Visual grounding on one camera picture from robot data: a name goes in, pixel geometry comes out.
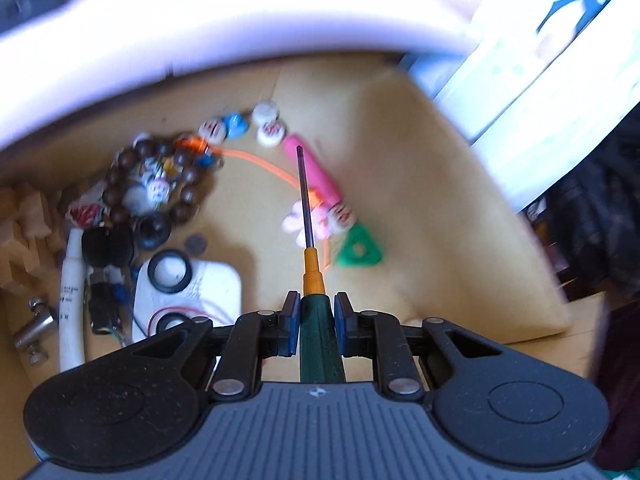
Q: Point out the red white packet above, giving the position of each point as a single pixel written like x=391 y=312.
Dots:
x=85 y=214

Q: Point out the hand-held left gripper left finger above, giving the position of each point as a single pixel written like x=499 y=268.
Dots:
x=290 y=325

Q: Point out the green triangle plastic piece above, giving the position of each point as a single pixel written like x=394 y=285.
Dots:
x=370 y=256

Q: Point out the plain white bottle cap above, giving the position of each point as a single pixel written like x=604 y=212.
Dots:
x=265 y=112

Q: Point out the blue bottle cap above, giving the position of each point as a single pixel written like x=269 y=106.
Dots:
x=235 y=125

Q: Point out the pile of wooden blocks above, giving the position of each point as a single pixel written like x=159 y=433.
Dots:
x=25 y=240

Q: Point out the white tube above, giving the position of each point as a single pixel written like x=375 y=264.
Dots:
x=72 y=310

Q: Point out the white desk edge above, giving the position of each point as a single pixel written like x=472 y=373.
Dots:
x=200 y=25

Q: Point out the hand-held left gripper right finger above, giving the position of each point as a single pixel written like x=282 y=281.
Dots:
x=343 y=325

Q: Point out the black round cap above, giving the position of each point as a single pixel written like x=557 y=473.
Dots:
x=107 y=247

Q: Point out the white plastic box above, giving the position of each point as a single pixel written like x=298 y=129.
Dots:
x=215 y=290

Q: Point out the grey coin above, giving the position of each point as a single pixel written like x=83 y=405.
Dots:
x=196 y=245

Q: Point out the black electronic part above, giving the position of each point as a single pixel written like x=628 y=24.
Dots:
x=104 y=305

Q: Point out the metal knob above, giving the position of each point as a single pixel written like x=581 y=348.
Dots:
x=37 y=330

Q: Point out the white red print bottle cap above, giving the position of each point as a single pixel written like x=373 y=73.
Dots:
x=342 y=215
x=212 y=129
x=271 y=132

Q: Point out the dark cloth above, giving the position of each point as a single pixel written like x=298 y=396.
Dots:
x=595 y=230

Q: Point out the pink flower charm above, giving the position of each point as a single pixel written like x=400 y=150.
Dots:
x=294 y=221

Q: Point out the pink tube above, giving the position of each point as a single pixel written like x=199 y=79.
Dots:
x=320 y=175

